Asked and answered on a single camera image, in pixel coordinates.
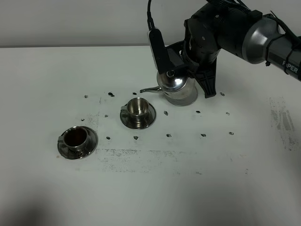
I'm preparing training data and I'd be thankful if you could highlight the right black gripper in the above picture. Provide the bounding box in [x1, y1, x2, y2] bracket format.
[180, 42, 221, 98]

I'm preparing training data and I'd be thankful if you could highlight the stainless steel teapot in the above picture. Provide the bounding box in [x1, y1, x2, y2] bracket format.
[140, 70, 198, 106]

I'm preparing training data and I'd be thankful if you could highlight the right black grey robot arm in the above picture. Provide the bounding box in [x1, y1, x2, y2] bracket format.
[182, 0, 301, 98]

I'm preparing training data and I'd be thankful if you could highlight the middle steel teacup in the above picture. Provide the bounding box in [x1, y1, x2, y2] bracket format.
[120, 97, 150, 117]

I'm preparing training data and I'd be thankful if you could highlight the steel teacup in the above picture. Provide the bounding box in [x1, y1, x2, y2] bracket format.
[58, 126, 88, 152]
[120, 97, 150, 117]

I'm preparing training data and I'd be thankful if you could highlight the middle steel saucer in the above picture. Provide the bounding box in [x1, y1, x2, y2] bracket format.
[120, 104, 156, 130]

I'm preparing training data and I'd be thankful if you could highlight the steel saucer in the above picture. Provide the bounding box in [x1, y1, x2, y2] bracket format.
[120, 104, 156, 130]
[57, 126, 98, 160]

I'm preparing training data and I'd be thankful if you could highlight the front steel teacup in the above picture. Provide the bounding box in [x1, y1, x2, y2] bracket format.
[58, 126, 88, 152]

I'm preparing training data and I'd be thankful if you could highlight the front steel saucer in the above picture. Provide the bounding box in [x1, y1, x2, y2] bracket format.
[57, 126, 98, 160]

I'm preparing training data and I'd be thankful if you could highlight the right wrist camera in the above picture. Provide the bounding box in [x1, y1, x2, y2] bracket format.
[148, 28, 187, 74]

